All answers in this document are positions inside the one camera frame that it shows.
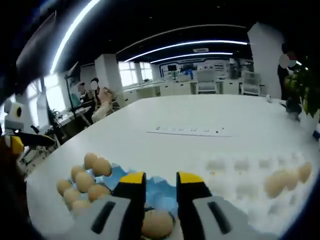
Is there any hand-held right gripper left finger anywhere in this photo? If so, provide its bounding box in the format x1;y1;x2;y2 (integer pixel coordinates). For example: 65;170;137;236
71;171;147;240

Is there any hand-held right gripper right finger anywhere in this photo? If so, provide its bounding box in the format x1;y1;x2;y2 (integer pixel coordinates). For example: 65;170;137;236
176;171;253;240

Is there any blue egg tray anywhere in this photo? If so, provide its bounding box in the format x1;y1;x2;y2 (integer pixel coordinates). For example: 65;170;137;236
86;162;181;221

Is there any brown chicken egg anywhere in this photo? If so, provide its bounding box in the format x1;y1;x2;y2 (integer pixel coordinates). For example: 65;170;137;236
141;209;175;238
56;179;73;196
87;184;111;202
83;152;99;170
63;187;82;205
71;165;86;181
92;157;112;177
75;171;96;193
71;199;92;213

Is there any white egg holder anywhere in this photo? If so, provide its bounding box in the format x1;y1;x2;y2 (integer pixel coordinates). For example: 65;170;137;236
199;152;316;233

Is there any person's left hand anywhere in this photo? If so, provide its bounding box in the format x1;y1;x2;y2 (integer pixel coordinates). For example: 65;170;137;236
0;136;26;181

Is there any black tripod stand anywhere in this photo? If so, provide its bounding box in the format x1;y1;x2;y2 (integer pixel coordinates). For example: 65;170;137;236
64;62;92;128

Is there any person's black shirt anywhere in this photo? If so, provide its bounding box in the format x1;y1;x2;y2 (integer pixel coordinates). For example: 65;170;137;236
0;172;48;240

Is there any white flat strip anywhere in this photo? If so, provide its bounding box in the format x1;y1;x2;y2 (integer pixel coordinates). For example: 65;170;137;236
146;123;240;138

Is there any dark hanging sign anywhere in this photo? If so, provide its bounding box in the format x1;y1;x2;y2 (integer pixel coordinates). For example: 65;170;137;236
16;11;57;73

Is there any white table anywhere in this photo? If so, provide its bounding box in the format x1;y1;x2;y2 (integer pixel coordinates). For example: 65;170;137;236
24;93;320;240

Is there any white ceiling light strip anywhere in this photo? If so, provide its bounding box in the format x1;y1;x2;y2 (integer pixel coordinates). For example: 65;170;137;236
151;51;233;64
49;0;101;75
123;39;248;63

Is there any white desk row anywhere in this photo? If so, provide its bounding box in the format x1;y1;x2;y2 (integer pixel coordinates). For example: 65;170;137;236
122;76;263;101

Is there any white office chair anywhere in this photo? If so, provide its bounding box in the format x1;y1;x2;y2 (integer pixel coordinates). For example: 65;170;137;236
241;71;262;96
196;70;217;95

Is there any small grey object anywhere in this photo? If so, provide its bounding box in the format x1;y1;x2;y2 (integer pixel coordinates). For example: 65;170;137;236
279;96;302;118

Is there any green potted plant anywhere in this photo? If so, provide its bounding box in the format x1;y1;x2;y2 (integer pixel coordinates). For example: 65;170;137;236
284;56;320;133

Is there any blue framed display wall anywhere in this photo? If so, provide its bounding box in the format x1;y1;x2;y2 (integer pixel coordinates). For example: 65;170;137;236
159;58;253;78

